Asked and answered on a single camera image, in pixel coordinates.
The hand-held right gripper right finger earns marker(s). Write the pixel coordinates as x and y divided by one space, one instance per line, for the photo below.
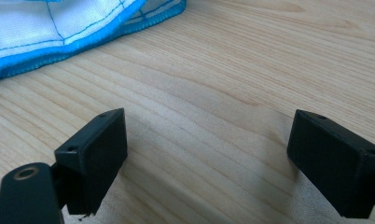
335 161

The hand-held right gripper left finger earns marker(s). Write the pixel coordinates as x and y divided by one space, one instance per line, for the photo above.
92 158

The white cloth with blue stitching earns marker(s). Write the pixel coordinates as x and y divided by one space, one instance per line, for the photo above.
52 28

